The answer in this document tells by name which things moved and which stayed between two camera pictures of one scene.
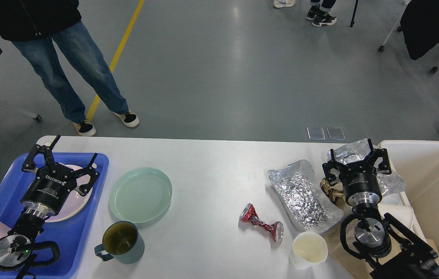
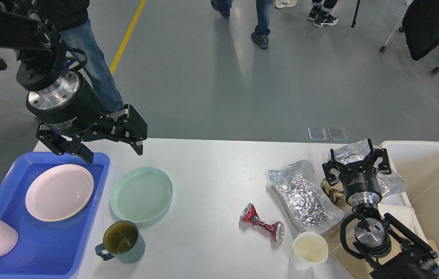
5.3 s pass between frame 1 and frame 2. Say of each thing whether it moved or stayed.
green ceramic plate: stayed
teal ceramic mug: stayed
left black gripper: moved
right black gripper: stayed
